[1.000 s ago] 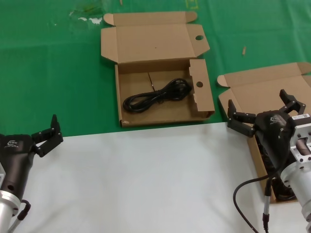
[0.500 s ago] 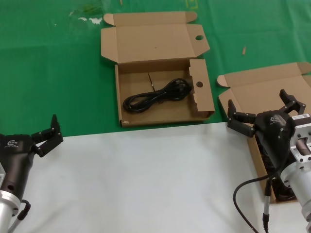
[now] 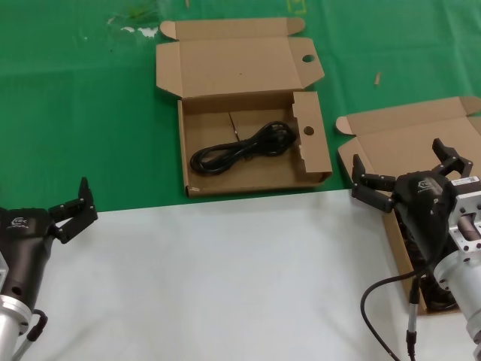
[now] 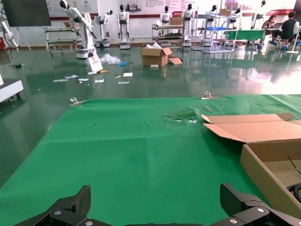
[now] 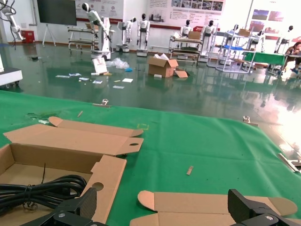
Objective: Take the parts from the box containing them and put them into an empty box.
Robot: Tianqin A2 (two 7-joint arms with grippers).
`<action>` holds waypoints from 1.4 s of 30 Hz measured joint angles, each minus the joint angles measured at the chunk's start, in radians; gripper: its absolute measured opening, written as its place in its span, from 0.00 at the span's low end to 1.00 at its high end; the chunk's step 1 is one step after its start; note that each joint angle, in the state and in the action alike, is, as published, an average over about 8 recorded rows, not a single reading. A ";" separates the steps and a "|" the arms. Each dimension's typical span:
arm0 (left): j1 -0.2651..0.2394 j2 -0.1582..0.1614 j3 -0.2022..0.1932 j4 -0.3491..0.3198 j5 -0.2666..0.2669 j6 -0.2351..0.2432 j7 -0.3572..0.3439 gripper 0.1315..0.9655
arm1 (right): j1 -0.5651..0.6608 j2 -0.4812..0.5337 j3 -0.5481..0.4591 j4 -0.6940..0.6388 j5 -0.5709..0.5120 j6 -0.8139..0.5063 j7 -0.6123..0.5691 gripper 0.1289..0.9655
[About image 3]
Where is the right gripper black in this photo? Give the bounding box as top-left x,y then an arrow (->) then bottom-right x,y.
350,138 -> 474,261

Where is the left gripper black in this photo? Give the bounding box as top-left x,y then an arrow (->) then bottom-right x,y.
0,177 -> 100,308

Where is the black power cable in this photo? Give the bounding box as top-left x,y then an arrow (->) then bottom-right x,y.
189,120 -> 302,176

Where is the plain open cardboard box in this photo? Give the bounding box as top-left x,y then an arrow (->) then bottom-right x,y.
335,96 -> 481,317

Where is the cardboard box with round holes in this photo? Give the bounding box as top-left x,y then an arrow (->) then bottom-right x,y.
155,17 -> 334,199

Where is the green table cloth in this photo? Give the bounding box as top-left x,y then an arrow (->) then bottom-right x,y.
0,0 -> 481,216

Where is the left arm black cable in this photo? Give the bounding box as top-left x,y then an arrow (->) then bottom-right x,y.
14,308 -> 50,360

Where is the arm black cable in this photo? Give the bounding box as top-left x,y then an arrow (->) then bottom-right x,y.
360,262 -> 439,361
14,308 -> 50,360

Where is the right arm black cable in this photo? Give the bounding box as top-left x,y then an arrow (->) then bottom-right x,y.
360,262 -> 439,361

